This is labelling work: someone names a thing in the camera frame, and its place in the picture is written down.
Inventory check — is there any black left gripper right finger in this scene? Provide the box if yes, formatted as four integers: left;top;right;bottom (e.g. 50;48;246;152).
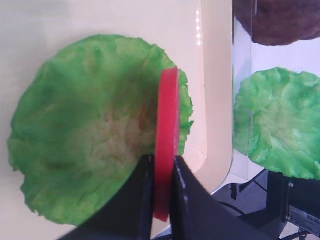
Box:
170;156;277;240

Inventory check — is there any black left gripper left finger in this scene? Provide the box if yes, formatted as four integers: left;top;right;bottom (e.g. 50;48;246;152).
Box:
60;154;155;240

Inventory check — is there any red tomato slice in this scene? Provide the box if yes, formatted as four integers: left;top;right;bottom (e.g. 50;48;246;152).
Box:
153;67;180;222

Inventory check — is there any flat green lettuce leaf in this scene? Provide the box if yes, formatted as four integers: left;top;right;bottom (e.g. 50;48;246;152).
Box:
6;34;195;228

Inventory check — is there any upright green lettuce leaf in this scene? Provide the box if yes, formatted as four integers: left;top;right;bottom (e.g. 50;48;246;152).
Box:
249;67;320;180

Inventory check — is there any left brown meat patty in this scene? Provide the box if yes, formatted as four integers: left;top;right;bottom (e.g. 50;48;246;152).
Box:
232;0;320;46

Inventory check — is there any black stand with label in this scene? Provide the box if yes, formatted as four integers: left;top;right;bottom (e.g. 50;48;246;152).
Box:
231;168;320;240

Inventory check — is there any white rectangular tray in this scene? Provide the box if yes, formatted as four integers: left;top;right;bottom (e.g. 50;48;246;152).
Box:
0;0;233;240

